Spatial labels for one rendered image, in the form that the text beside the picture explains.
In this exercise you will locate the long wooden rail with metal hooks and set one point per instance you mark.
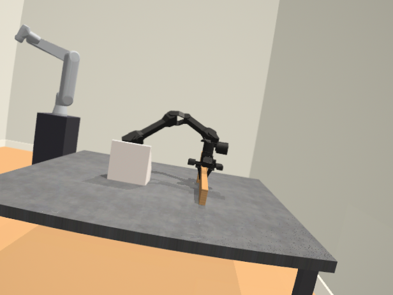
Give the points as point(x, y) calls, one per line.
point(203, 186)

